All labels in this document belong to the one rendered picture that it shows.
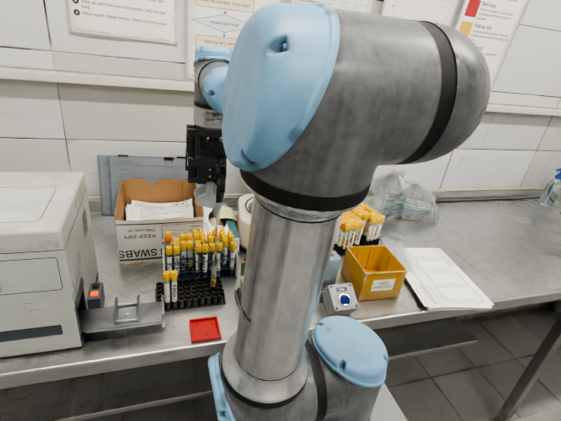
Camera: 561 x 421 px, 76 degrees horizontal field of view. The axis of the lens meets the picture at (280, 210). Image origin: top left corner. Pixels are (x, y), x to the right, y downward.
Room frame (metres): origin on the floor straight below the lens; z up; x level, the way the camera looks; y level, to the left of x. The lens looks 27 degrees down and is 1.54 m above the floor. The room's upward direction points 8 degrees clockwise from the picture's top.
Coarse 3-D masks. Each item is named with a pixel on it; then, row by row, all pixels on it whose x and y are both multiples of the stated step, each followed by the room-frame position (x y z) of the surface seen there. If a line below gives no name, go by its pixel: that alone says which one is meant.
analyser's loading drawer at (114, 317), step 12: (84, 312) 0.60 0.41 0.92; (96, 312) 0.60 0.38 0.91; (108, 312) 0.61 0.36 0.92; (120, 312) 0.61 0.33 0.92; (132, 312) 0.62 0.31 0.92; (144, 312) 0.62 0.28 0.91; (156, 312) 0.63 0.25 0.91; (84, 324) 0.56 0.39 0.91; (96, 324) 0.57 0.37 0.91; (108, 324) 0.57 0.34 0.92; (120, 324) 0.58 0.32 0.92; (132, 324) 0.58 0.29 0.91; (144, 324) 0.59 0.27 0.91
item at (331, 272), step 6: (330, 258) 0.86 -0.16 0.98; (336, 258) 0.86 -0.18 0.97; (330, 264) 0.85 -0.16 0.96; (336, 264) 0.86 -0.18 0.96; (330, 270) 0.85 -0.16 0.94; (336, 270) 0.86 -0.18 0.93; (330, 276) 0.86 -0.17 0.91; (324, 282) 0.85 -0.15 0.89; (330, 282) 0.86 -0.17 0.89; (324, 288) 0.83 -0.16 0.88
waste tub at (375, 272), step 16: (352, 256) 0.89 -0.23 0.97; (368, 256) 0.95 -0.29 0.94; (384, 256) 0.95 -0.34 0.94; (352, 272) 0.87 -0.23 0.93; (368, 272) 0.81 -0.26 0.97; (384, 272) 0.82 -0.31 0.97; (400, 272) 0.84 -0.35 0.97; (368, 288) 0.81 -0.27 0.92; (384, 288) 0.83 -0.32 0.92; (400, 288) 0.85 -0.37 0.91
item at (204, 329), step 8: (192, 320) 0.65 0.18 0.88; (200, 320) 0.66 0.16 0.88; (208, 320) 0.66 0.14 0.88; (216, 320) 0.66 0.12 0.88; (192, 328) 0.63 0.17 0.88; (200, 328) 0.63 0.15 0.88; (208, 328) 0.63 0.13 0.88; (216, 328) 0.64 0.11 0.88; (192, 336) 0.60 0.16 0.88; (200, 336) 0.61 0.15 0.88; (208, 336) 0.61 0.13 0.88; (216, 336) 0.61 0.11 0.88
